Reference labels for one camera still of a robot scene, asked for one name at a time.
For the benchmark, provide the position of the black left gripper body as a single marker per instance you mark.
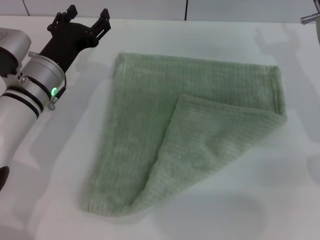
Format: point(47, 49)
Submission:
point(66, 41)

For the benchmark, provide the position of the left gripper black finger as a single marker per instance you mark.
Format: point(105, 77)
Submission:
point(100, 27)
point(62, 18)

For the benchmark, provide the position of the green ribbed towel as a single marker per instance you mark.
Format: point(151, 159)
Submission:
point(140, 120)

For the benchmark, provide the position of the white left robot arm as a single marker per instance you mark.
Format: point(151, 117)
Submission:
point(15, 110)

